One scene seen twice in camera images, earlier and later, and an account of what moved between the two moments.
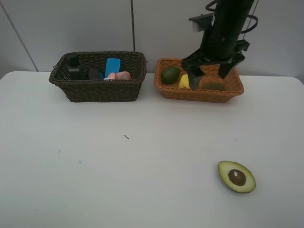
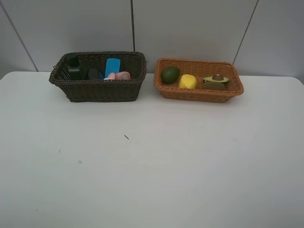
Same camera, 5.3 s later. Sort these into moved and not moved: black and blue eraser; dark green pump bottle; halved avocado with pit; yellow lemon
Moved: halved avocado with pit
Not moved: yellow lemon; dark green pump bottle; black and blue eraser
